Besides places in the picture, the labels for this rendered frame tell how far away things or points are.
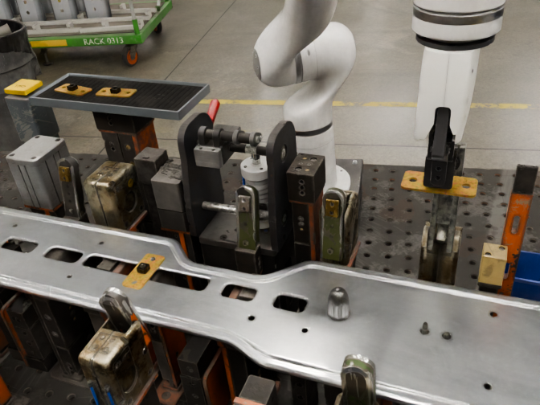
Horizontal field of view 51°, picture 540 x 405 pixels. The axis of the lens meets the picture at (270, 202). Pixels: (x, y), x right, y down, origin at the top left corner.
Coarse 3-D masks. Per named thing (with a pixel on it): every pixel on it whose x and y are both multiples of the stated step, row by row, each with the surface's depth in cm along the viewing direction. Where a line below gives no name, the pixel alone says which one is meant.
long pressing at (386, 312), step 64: (0, 256) 102; (128, 256) 99; (192, 320) 85; (256, 320) 84; (320, 320) 83; (384, 320) 82; (448, 320) 81; (512, 320) 80; (384, 384) 73; (448, 384) 72; (512, 384) 71
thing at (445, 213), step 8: (456, 144) 80; (464, 144) 79; (464, 152) 79; (456, 160) 77; (456, 168) 78; (440, 200) 84; (448, 200) 84; (456, 200) 82; (432, 208) 84; (440, 208) 85; (448, 208) 84; (456, 208) 83; (432, 216) 84; (440, 216) 85; (448, 216) 85; (432, 224) 85; (448, 224) 85; (432, 232) 86; (448, 232) 85; (432, 240) 86; (448, 240) 85; (448, 248) 86
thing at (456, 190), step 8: (408, 176) 67; (416, 176) 67; (456, 176) 66; (408, 184) 66; (416, 184) 66; (456, 184) 65; (464, 184) 65; (472, 184) 65; (432, 192) 64; (440, 192) 64; (448, 192) 64; (456, 192) 64; (464, 192) 63; (472, 192) 63
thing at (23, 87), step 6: (12, 84) 128; (18, 84) 128; (24, 84) 128; (30, 84) 127; (36, 84) 128; (42, 84) 129; (6, 90) 126; (12, 90) 126; (18, 90) 125; (24, 90) 125; (30, 90) 126
